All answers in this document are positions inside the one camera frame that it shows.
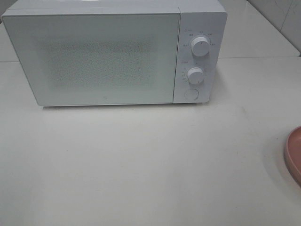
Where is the round door release button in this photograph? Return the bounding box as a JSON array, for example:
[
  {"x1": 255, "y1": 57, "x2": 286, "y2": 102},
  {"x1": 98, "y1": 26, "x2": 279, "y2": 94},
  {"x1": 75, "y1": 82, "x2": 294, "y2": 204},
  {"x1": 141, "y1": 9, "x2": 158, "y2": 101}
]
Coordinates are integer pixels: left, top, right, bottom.
[{"x1": 185, "y1": 89, "x2": 199, "y2": 102}]

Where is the pink round plate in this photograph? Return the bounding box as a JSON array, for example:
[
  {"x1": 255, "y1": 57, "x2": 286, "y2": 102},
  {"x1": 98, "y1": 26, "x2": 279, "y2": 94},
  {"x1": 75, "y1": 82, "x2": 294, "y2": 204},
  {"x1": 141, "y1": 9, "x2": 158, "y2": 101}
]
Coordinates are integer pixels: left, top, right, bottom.
[{"x1": 284, "y1": 127, "x2": 301, "y2": 186}]

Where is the white microwave door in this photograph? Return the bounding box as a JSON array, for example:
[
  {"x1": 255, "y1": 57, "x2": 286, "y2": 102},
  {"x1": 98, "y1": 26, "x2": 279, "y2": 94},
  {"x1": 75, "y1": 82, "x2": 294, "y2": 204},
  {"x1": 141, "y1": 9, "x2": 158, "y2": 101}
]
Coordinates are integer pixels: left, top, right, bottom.
[{"x1": 3, "y1": 14, "x2": 180, "y2": 106}]

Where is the lower white timer knob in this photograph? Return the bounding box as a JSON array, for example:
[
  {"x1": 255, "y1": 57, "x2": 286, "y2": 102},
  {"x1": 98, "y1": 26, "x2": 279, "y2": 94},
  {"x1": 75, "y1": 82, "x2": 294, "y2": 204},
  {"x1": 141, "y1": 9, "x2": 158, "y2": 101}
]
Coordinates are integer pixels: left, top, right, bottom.
[{"x1": 187, "y1": 67, "x2": 205, "y2": 85}]

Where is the upper white power knob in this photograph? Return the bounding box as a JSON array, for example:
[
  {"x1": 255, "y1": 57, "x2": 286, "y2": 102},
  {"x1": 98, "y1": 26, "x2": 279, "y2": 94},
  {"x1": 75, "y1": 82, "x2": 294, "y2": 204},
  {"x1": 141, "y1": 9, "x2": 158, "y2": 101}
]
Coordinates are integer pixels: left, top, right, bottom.
[{"x1": 190, "y1": 35, "x2": 211, "y2": 57}]

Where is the white microwave oven body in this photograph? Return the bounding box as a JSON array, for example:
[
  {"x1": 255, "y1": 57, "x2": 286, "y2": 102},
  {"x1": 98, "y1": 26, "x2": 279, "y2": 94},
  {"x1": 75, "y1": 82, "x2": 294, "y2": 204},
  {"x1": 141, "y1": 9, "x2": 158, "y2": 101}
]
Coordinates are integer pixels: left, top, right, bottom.
[{"x1": 2, "y1": 7, "x2": 227, "y2": 104}]

